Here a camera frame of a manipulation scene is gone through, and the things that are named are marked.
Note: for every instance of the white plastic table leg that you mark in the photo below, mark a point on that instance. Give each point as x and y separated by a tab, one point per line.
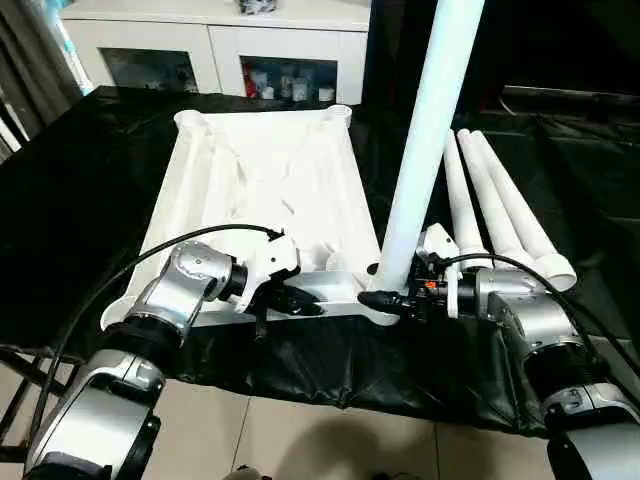
525	220
425	130
495	200
462	200

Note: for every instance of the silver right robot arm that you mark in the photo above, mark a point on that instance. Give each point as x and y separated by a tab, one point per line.
550	330

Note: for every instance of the black plastic mat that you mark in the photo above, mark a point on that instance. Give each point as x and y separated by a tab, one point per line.
65	200

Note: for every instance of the black box with gold label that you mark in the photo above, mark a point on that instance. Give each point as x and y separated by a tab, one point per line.
395	50

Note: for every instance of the white glass-door cabinet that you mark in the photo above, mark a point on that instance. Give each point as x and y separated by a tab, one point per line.
220	50

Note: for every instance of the dark grey bundle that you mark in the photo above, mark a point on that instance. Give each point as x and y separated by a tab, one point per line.
257	5

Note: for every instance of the blue patterned white roll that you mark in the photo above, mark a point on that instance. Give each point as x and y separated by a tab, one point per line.
72	55

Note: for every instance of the grey curtain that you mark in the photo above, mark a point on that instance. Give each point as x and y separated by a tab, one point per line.
25	75

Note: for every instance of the black metal table frame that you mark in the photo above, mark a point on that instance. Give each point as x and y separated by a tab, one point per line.
25	360

